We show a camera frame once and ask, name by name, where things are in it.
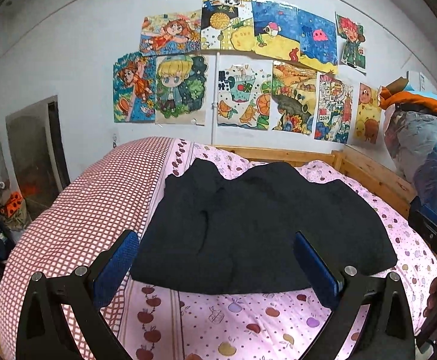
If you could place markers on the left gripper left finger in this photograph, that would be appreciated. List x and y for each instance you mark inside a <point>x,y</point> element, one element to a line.
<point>43,331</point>

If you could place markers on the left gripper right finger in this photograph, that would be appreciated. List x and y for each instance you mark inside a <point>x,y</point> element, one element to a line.
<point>387,331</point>

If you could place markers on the black large garment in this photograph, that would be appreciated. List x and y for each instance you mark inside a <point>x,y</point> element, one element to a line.
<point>213,235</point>

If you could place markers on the person's right hand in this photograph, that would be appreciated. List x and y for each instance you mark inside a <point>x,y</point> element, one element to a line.
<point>432,299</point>

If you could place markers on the orange spotted toy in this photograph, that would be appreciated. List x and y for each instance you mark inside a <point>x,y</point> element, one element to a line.
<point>13,205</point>

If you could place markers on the yellow chick bear drawing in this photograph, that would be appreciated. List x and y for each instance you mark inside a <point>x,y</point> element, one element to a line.
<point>368,116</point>

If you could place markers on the orange cloth pile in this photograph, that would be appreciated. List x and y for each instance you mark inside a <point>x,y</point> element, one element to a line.
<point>401,92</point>

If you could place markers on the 2024 dragon drawing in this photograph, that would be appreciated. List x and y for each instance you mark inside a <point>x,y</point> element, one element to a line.
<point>335,100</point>

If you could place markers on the pink patterned bed quilt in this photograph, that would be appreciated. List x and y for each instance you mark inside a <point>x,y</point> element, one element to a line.
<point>121,191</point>

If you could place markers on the leaning grey board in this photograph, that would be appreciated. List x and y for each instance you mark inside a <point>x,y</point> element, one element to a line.
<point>35,145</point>

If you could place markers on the red haired figure drawing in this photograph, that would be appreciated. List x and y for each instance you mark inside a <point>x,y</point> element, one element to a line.
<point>353,52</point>

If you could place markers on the orange landscape drawing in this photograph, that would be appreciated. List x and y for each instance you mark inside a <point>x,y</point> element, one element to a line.
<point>294,92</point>

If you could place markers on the pink jellyfish drawing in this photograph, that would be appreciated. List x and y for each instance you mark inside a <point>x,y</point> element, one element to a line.
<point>318,48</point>

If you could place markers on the fruit juice drawing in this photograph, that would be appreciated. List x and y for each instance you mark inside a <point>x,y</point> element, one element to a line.
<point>244,92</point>

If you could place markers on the fish beach drawing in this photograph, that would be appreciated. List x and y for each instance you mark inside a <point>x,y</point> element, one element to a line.
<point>276,30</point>

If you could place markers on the orange girl drawing lower left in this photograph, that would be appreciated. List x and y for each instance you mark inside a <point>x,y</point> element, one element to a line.
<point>134,89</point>

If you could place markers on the blond boy drawing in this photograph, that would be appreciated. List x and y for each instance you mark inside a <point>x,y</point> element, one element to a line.
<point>181,82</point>

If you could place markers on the pineapple drawing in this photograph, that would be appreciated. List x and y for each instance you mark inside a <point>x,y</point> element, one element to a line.
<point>227,25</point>

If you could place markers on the swimming girl drawing upper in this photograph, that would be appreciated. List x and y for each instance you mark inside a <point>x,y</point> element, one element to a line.
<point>171,33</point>

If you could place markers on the wooden bed frame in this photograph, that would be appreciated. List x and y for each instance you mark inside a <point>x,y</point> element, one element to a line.
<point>386,192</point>

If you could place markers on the white wall conduit pipe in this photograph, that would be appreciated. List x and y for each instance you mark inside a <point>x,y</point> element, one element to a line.
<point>215,102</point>

